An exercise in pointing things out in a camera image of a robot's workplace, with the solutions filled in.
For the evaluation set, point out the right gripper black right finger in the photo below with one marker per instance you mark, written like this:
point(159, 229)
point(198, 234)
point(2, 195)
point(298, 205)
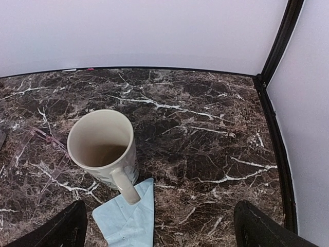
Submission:
point(254, 228)

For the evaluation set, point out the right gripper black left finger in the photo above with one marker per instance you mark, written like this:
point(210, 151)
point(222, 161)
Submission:
point(67, 228)

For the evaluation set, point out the light blue cloth near mug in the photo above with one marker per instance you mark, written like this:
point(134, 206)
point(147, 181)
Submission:
point(122, 224)

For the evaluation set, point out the cream ceramic mug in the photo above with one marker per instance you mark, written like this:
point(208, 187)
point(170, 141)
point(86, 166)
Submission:
point(102, 143)

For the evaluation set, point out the grey glasses case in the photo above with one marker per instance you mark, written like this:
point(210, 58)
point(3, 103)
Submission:
point(3, 136)

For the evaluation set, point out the clear frame dark-lens sunglasses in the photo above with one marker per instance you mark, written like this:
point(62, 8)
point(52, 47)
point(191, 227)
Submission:
point(41, 151)

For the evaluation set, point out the black right corner post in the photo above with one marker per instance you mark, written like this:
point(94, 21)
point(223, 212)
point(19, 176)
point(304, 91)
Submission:
point(261, 83)

